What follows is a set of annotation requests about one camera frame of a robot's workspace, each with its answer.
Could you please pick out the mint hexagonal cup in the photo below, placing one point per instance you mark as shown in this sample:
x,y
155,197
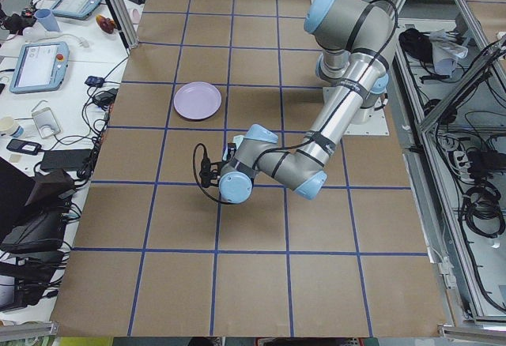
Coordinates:
x,y
237,140

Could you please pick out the lilac round plate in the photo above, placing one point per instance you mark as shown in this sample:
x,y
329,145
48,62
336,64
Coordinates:
x,y
197,100

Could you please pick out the white paper cup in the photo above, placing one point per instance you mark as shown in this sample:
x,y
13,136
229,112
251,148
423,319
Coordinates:
x,y
10,127

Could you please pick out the light blue plastic cup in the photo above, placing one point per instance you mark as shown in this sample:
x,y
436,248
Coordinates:
x,y
47,19

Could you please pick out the small blue usb device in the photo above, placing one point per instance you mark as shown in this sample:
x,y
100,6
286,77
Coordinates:
x,y
94,81

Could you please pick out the pink white mug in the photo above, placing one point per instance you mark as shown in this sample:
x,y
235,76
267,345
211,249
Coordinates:
x,y
135,16

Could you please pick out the red yellow mango toy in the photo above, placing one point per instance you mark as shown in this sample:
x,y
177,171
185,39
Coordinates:
x,y
106,24

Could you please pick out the silver metal tin box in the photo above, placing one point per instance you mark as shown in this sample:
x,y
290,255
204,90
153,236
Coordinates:
x,y
46,123

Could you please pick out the lower blue teach pendant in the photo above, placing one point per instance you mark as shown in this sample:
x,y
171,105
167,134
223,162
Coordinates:
x,y
41,67

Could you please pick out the blue teach pendant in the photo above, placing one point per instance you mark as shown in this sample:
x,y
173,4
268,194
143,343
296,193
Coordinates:
x,y
74,9
41,67

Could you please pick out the upper blue teach pendant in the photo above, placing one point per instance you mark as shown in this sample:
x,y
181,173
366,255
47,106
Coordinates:
x,y
74,9

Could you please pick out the aluminium frame post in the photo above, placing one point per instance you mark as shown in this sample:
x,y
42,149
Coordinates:
x,y
124,24

